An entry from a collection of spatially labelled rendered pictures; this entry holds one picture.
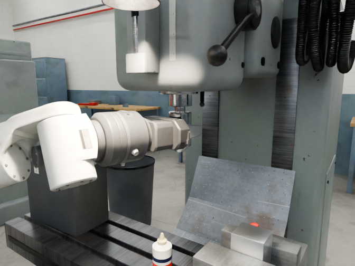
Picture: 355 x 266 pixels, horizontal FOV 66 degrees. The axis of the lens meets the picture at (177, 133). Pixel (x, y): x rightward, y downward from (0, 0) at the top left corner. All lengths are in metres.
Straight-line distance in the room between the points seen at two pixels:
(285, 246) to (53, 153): 0.43
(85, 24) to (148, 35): 7.18
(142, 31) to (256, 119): 0.53
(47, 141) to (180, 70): 0.22
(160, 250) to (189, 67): 0.36
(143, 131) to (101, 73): 6.68
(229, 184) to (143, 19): 0.62
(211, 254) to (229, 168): 0.44
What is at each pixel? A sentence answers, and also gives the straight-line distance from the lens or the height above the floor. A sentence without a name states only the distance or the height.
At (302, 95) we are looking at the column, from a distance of 0.85.
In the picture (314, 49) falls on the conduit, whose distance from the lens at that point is 0.67.
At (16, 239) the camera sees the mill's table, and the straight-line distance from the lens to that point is 0.97.
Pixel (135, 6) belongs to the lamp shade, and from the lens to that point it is 0.42.
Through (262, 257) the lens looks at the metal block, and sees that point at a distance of 0.54.
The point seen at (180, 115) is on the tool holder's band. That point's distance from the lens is 0.53.
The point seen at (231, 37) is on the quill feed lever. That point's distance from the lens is 0.45.
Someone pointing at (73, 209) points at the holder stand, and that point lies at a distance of 0.81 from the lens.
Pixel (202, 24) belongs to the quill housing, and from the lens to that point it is 0.45.
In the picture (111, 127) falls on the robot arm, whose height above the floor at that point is 1.26.
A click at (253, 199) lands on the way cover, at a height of 0.98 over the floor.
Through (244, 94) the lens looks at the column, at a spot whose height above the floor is 1.29.
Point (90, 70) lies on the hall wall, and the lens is 7.42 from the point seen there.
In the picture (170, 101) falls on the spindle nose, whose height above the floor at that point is 1.29.
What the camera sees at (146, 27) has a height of 1.41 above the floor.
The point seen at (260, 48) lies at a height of 1.40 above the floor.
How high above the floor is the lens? 1.32
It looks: 10 degrees down
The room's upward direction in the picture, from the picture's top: straight up
